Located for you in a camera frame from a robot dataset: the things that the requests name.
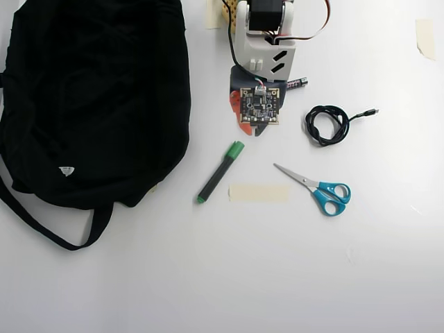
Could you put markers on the black fabric bag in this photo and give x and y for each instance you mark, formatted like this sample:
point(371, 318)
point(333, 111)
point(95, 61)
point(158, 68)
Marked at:
point(86, 104)

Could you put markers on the small beige tape piece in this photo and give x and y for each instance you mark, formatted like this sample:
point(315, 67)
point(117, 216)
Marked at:
point(153, 189)

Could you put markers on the camera circuit board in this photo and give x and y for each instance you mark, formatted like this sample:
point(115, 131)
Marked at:
point(260, 107)

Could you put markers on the long beige masking tape strip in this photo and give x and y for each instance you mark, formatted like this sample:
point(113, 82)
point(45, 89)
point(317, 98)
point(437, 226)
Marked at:
point(260, 193)

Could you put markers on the green black marker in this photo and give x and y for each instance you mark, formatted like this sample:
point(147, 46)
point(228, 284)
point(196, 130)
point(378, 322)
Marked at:
point(218, 173)

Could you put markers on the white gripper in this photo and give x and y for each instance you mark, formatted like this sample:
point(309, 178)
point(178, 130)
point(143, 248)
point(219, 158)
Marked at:
point(235, 101)

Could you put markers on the black battery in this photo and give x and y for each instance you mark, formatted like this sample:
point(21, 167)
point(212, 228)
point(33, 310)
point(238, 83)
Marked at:
point(298, 83)

